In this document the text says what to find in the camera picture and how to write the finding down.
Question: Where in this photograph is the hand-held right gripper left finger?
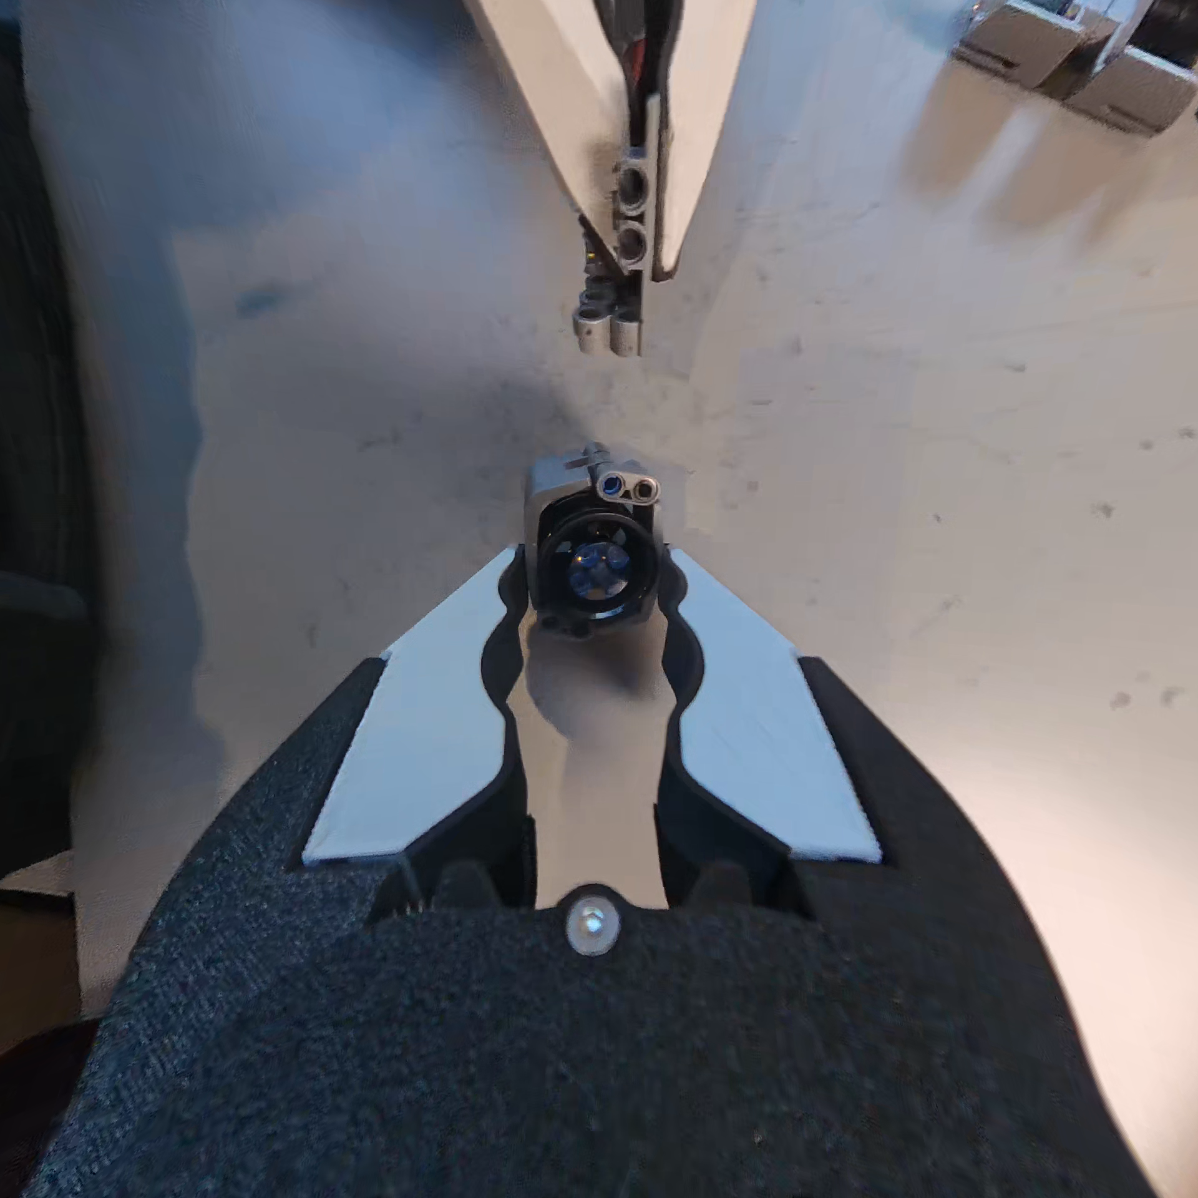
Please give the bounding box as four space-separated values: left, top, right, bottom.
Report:
299 549 529 900

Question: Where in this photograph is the grey brick wheel assembly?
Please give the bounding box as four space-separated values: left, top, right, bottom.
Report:
521 443 671 643

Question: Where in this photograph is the grey desk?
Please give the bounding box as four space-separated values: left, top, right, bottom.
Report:
18 0 1198 1182

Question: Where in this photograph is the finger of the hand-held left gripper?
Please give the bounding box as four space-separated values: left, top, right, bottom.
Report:
462 0 636 275
647 0 758 284

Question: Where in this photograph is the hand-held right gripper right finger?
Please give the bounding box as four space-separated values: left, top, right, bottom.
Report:
655 549 884 900

